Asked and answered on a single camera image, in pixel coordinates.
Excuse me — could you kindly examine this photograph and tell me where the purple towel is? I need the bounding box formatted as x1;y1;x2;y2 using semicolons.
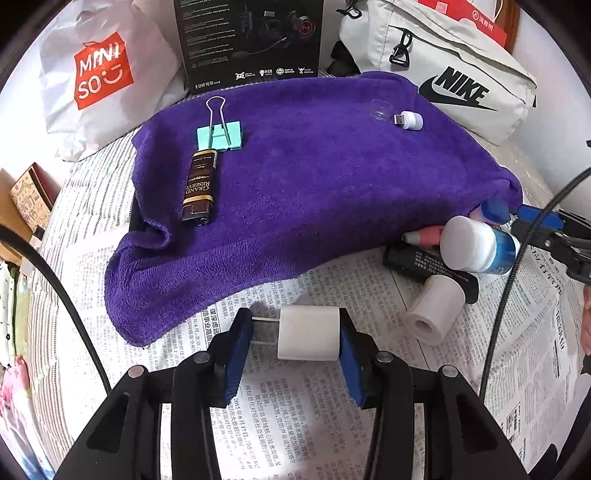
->
104;72;522;347

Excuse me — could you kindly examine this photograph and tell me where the person's hand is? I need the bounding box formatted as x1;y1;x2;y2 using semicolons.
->
580;285;591;356

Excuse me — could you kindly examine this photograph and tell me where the small white USB adapter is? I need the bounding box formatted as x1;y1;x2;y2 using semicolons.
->
393;111;424;131

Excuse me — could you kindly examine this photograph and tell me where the patterned brown box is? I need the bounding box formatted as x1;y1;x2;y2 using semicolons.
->
10;163;60;231

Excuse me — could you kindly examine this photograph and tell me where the white paper tape roll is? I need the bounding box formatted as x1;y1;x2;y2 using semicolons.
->
403;275;466;345

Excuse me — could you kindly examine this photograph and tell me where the white Miniso bag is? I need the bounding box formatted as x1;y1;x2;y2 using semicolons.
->
40;1;186;162

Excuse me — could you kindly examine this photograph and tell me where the red white box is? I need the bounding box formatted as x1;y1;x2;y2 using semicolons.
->
418;0;507;47

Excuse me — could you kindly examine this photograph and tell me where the white USB charger plug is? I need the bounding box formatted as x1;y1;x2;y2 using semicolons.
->
252;305;341;362

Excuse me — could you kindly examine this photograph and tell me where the blue white bottle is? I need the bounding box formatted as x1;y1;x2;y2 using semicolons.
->
440;216;521;275

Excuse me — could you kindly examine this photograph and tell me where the black cable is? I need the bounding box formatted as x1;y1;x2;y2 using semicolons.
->
0;224;113;395

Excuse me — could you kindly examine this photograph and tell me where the grey Nike bag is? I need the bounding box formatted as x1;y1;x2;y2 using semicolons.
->
339;1;537;144

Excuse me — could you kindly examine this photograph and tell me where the brown gold lighter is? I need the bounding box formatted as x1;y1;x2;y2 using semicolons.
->
181;149;217;225

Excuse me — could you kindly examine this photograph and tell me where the clear plastic cap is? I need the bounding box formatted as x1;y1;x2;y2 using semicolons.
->
370;99;394;122

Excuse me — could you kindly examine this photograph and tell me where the black headset box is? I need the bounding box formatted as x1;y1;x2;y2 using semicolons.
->
174;0;324;94

